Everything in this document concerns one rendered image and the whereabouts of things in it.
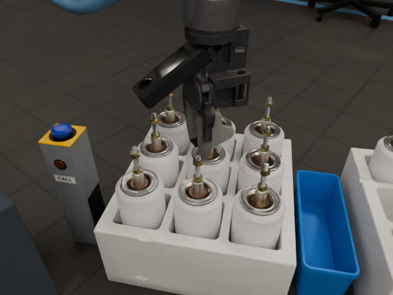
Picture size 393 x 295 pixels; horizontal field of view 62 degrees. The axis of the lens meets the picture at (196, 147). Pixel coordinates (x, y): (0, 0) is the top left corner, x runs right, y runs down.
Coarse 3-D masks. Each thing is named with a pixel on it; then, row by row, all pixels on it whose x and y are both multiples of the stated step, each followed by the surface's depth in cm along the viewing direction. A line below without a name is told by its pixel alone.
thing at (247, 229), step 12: (240, 192) 63; (276, 192) 63; (240, 204) 60; (240, 216) 60; (252, 216) 58; (264, 216) 58; (276, 216) 58; (240, 228) 61; (252, 228) 59; (264, 228) 59; (276, 228) 60; (240, 240) 63; (252, 240) 61; (264, 240) 61; (276, 240) 63
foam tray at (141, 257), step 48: (192, 144) 87; (240, 144) 87; (288, 144) 87; (288, 192) 73; (96, 240) 66; (144, 240) 63; (192, 240) 63; (288, 240) 63; (192, 288) 70; (240, 288) 66; (288, 288) 63
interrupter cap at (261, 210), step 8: (248, 192) 62; (272, 192) 62; (240, 200) 61; (248, 200) 61; (272, 200) 61; (280, 200) 61; (248, 208) 59; (256, 208) 59; (264, 208) 59; (272, 208) 59
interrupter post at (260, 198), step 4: (256, 188) 59; (256, 192) 59; (260, 192) 59; (264, 192) 59; (256, 196) 60; (260, 196) 59; (264, 196) 59; (256, 200) 60; (260, 200) 60; (264, 200) 60; (260, 204) 60
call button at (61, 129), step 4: (60, 124) 67; (64, 124) 67; (68, 124) 67; (52, 128) 66; (56, 128) 66; (60, 128) 66; (64, 128) 66; (68, 128) 66; (52, 132) 65; (56, 132) 65; (60, 132) 65; (64, 132) 65; (68, 132) 66; (56, 136) 65; (60, 136) 65; (64, 136) 66
